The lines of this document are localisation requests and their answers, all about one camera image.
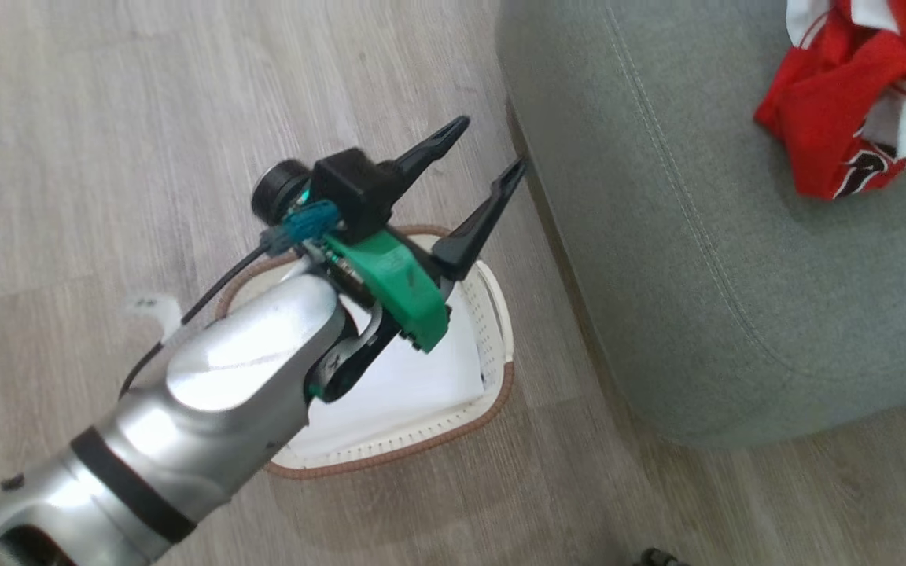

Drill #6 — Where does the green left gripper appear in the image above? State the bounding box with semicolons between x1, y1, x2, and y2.
318;116;527;354

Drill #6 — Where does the red basketball jersey with number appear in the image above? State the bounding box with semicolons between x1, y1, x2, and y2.
753;31;906;200

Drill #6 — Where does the white laundry basket brown rim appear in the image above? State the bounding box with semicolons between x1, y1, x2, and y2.
212;225;516;481

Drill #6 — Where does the grey fabric sofa seat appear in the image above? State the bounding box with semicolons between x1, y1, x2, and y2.
494;0;906;451

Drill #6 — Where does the blue left cable connector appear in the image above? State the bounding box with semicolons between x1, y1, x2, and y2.
260;200;341;254

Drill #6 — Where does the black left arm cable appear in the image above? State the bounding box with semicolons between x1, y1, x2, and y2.
118;243;274;399

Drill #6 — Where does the white cable label tag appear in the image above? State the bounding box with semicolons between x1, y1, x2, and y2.
123;292;185;344

